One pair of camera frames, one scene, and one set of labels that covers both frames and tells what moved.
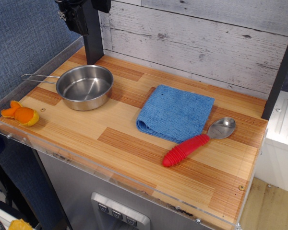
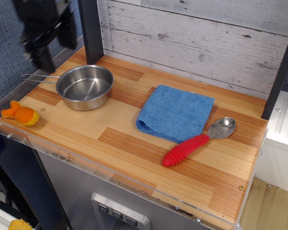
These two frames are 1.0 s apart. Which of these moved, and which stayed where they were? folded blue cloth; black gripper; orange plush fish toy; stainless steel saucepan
Moved: black gripper
Stayed: folded blue cloth; orange plush fish toy; stainless steel saucepan
